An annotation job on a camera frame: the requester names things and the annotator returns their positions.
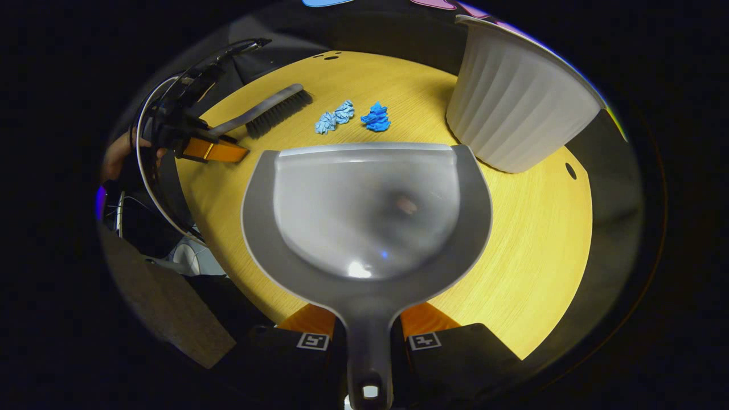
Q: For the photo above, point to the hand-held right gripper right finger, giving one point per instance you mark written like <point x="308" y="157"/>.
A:
<point x="416" y="370"/>

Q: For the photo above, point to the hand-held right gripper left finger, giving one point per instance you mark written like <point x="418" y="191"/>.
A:
<point x="319" y="364"/>

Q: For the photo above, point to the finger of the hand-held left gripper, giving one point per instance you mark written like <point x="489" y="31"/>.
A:
<point x="216" y="150"/>
<point x="196" y="126"/>

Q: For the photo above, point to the small grey broom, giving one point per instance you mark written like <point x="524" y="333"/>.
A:
<point x="273" y="111"/>

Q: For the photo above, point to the light blue paper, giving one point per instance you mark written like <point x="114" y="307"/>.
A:
<point x="344" y="111"/>
<point x="326" y="122"/>

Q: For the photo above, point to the grey plastic dustpan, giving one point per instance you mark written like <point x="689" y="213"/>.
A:
<point x="364" y="216"/>

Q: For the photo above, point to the dark blue paper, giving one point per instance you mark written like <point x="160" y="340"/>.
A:
<point x="376" y="117"/>

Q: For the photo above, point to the white ribbed garbage bin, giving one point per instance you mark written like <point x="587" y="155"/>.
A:
<point x="512" y="102"/>

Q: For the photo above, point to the white object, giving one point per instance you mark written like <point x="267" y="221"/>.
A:
<point x="196" y="259"/>

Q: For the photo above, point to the brown board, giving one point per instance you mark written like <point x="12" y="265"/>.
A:
<point x="165" y="307"/>

